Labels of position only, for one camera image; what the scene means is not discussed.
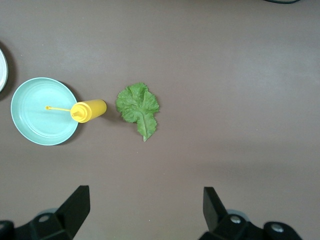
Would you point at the beige plate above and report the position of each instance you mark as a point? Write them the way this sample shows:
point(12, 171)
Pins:
point(2, 72)

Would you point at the mint green plate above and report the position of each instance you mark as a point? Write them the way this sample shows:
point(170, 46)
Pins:
point(37, 125)

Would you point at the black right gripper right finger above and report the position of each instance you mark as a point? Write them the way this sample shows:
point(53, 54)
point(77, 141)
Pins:
point(215, 217)

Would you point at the yellow mustard squeeze bottle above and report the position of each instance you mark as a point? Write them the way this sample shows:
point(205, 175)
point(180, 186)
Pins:
point(92, 110)

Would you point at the green lettuce leaf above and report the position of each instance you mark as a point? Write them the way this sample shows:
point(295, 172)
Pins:
point(137, 107)

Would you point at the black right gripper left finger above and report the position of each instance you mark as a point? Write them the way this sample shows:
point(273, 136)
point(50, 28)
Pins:
point(72, 210)

